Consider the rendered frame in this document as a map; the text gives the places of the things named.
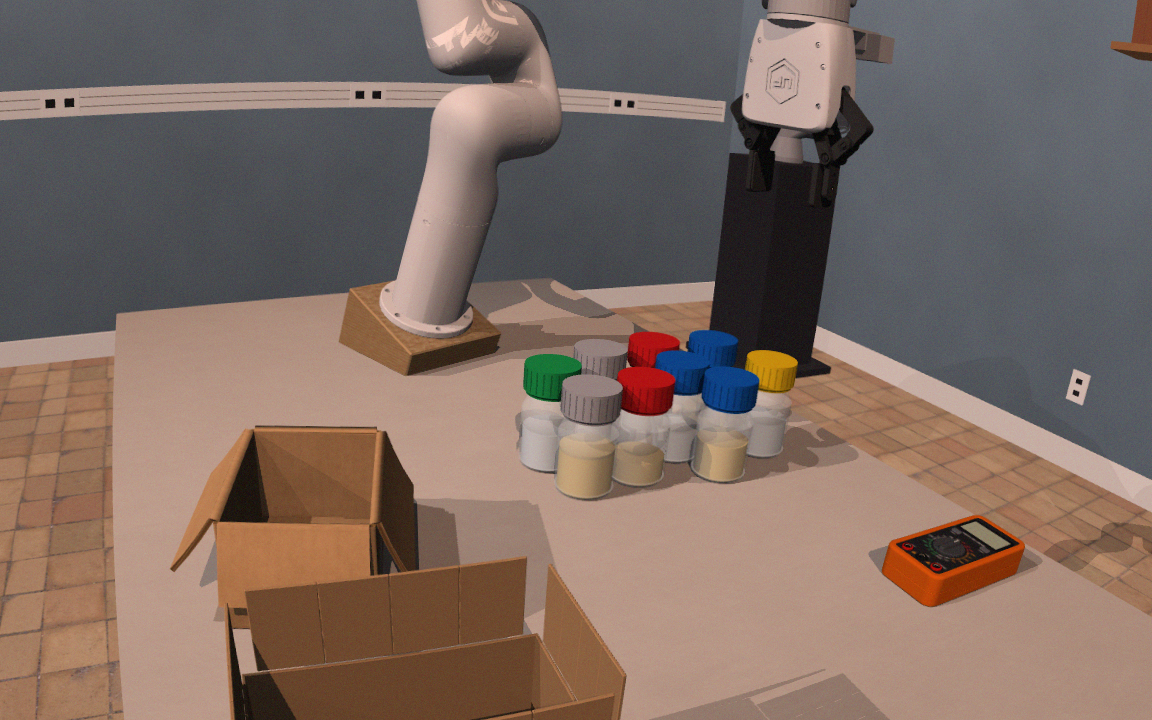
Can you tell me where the orange digital multimeter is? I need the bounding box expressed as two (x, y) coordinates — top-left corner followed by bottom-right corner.
(882, 515), (1025, 607)

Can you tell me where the green-capped bottle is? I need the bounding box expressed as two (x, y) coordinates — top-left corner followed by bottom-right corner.
(520, 354), (582, 473)

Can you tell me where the glass bottle with grey cap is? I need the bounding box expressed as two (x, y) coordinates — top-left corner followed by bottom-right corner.
(554, 374), (623, 501)

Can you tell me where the bottle with yellow cap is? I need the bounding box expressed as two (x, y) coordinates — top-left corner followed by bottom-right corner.
(745, 350), (798, 458)

